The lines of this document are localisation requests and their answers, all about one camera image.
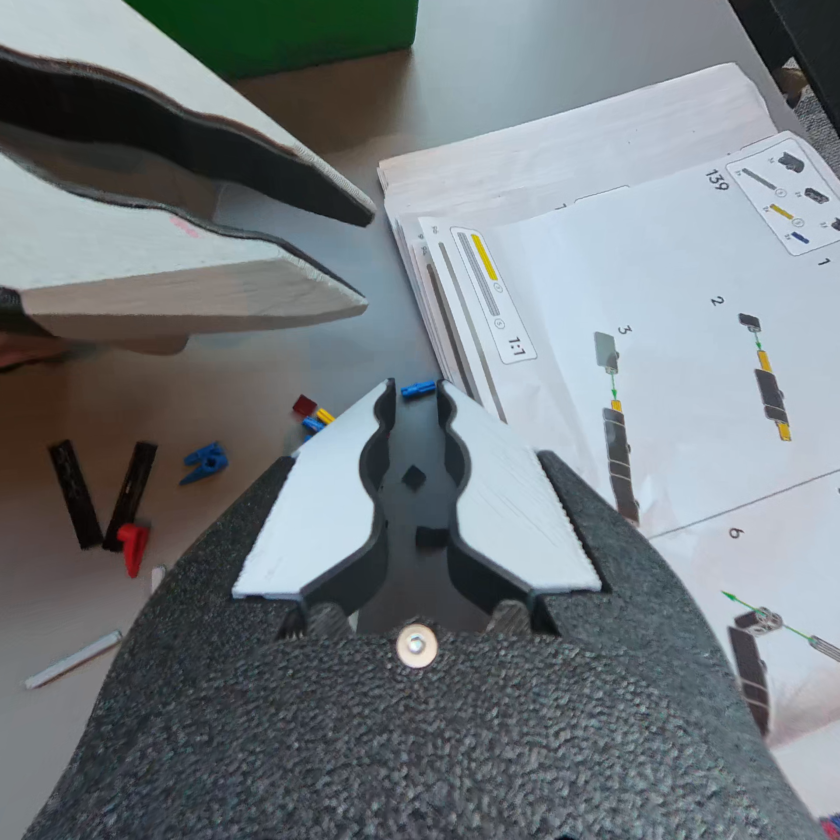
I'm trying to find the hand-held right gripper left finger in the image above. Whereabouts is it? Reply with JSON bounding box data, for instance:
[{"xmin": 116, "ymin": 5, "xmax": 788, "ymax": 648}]
[{"xmin": 233, "ymin": 378, "xmax": 398, "ymax": 618}]

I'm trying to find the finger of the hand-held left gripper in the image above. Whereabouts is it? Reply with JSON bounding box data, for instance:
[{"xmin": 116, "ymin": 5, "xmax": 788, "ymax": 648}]
[
  {"xmin": 0, "ymin": 141, "xmax": 368, "ymax": 355},
  {"xmin": 0, "ymin": 0, "xmax": 377, "ymax": 229}
]

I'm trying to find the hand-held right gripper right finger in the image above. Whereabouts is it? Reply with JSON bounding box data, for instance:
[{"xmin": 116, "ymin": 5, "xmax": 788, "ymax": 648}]
[{"xmin": 436, "ymin": 379, "xmax": 603, "ymax": 618}]

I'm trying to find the instruction booklet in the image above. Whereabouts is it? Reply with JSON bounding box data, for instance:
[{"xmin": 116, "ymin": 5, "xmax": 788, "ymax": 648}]
[{"xmin": 377, "ymin": 62, "xmax": 840, "ymax": 815}]

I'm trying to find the grey desk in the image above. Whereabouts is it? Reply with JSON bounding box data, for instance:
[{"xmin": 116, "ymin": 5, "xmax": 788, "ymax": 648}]
[{"xmin": 0, "ymin": 0, "xmax": 815, "ymax": 840}]

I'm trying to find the blue connector brick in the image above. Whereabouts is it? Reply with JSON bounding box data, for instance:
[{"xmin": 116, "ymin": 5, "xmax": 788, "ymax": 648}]
[{"xmin": 178, "ymin": 443, "xmax": 229, "ymax": 487}]

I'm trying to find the green plastic bin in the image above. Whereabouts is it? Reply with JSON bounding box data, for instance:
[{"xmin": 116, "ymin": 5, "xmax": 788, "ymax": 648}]
[{"xmin": 125, "ymin": 0, "xmax": 420, "ymax": 80}]

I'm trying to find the red and black brick piece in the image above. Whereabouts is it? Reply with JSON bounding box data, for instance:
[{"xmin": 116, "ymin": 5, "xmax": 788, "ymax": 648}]
[{"xmin": 103, "ymin": 441, "xmax": 159, "ymax": 580}]

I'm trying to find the black holed plate brick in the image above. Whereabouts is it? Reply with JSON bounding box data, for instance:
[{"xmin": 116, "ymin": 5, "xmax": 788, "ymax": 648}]
[{"xmin": 48, "ymin": 440, "xmax": 104, "ymax": 551}]

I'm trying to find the thin grey axle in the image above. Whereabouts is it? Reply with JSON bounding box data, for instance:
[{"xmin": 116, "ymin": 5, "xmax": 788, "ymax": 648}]
[{"xmin": 24, "ymin": 630, "xmax": 123, "ymax": 690}]

